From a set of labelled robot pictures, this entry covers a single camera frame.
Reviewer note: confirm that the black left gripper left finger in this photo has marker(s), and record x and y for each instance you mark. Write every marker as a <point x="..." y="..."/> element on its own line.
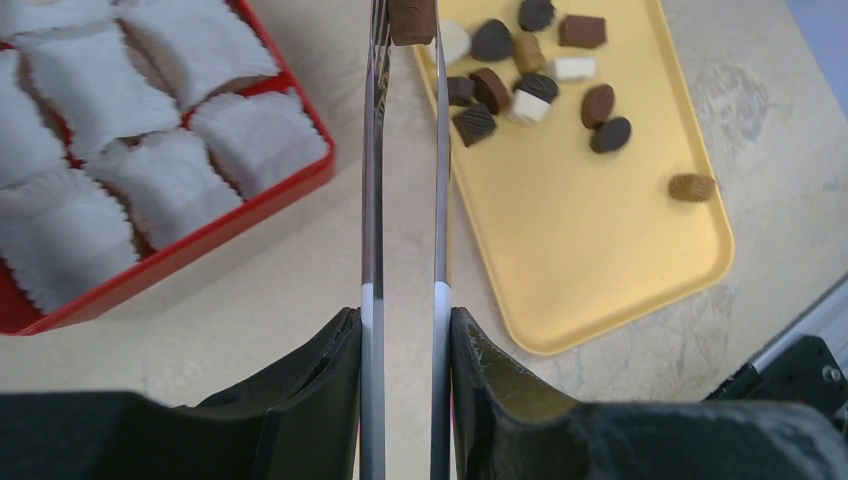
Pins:
<point x="295" y="419"/>

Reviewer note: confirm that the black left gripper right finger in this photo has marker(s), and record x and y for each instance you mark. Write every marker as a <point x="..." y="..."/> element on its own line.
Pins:
<point x="511" y="424"/>

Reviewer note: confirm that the metal slotted tongs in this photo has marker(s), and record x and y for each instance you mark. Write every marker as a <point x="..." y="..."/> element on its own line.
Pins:
<point x="372" y="410"/>

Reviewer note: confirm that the brown rectangular chocolate bar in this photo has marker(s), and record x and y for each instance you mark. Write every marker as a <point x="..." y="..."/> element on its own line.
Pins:
<point x="412" y="22"/>

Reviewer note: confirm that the caramel barrel chocolate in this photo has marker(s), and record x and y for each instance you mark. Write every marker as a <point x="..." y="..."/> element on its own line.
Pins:
<point x="691" y="187"/>
<point x="527" y="54"/>

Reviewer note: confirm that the dark ribbed square chocolate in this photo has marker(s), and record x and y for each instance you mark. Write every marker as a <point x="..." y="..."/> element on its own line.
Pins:
<point x="474" y="124"/>

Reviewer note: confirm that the white cube chocolate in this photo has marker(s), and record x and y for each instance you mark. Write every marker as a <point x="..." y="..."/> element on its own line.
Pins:
<point x="527" y="109"/>

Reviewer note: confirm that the brown oval chocolate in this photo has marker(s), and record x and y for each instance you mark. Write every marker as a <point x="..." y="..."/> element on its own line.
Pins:
<point x="597" y="105"/>

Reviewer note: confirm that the red chocolate box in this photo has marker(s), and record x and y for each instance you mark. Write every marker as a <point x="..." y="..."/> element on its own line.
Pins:
<point x="136" y="136"/>

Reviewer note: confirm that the brown round chocolate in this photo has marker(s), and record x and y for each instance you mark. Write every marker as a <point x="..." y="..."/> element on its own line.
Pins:
<point x="490" y="90"/>

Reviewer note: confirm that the small dark cube chocolate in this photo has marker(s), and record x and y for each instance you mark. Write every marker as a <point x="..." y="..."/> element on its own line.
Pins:
<point x="461" y="91"/>

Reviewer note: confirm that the dark round ribbed chocolate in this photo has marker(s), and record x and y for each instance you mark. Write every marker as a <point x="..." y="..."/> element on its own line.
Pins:
<point x="538" y="85"/>

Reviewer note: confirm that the white bar chocolate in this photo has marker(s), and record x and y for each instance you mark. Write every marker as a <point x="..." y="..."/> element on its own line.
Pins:
<point x="572" y="69"/>

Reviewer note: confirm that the caramel barrel chocolate upper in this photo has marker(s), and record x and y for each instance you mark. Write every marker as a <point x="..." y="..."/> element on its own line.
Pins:
<point x="527" y="54"/>

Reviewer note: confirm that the white oval chocolate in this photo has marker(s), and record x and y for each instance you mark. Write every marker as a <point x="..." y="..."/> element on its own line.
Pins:
<point x="456" y="42"/>

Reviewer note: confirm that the brown block chocolate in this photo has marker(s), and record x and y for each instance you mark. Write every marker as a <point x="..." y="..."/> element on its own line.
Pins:
<point x="587" y="32"/>

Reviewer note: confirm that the dark flower chocolate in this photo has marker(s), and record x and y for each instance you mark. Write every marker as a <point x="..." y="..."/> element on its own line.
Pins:
<point x="535" y="15"/>

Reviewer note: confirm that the yellow plastic tray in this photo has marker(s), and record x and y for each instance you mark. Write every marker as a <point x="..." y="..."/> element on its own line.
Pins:
<point x="577" y="243"/>

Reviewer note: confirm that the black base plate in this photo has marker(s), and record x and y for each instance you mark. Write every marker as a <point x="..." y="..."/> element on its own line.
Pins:
<point x="806" y="372"/>

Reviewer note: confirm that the aluminium frame rail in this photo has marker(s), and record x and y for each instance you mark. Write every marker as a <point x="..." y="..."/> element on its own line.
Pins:
<point x="826" y="319"/>

